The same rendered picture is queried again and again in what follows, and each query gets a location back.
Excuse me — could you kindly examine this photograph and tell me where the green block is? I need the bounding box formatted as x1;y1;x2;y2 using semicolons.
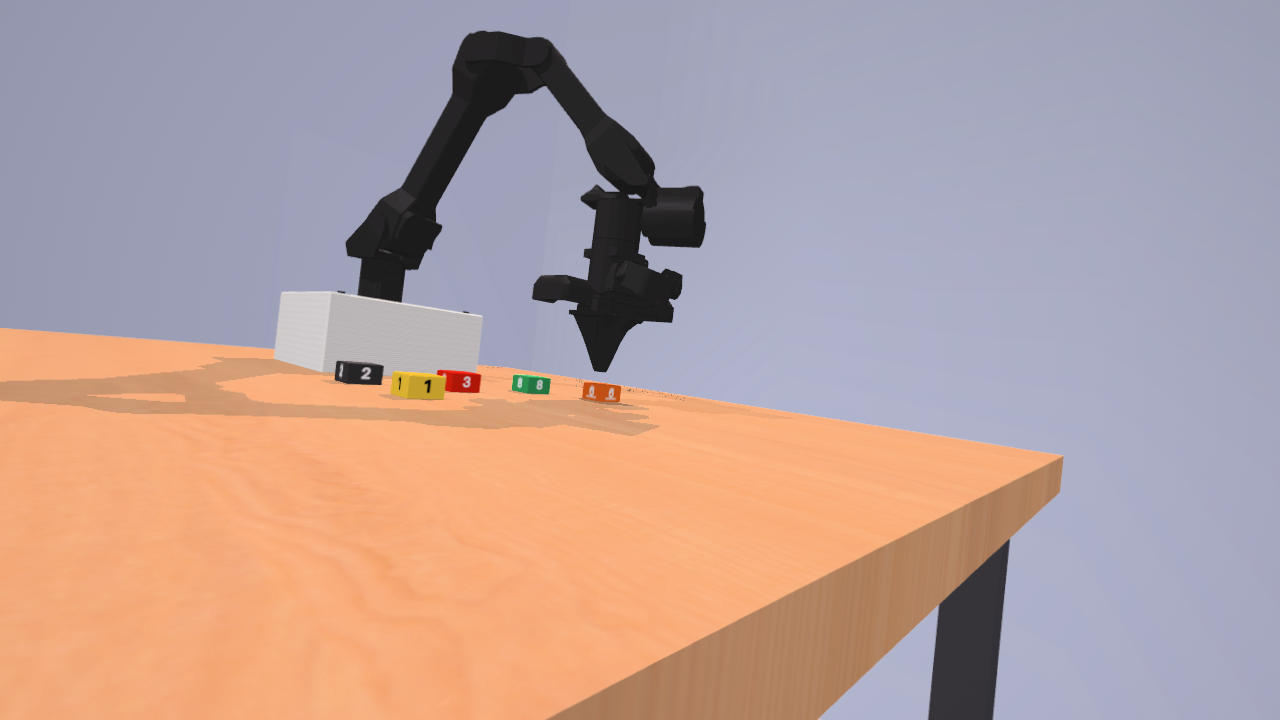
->
512;374;550;395

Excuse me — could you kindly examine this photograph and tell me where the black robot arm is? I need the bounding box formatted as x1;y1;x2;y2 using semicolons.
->
346;31;707;306

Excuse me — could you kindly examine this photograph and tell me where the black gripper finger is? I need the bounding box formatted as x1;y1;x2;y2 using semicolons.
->
602;316;644;372
570;310;620;372

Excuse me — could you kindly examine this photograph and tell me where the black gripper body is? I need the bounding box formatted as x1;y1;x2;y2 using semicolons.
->
532;238;675;323

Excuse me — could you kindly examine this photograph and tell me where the yellow digit block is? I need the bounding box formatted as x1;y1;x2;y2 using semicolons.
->
390;372;445;398

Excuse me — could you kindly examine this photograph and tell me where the red block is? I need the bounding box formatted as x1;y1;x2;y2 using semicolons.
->
436;370;481;393

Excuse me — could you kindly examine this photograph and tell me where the orange block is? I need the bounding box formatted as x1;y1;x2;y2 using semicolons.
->
582;382;621;402

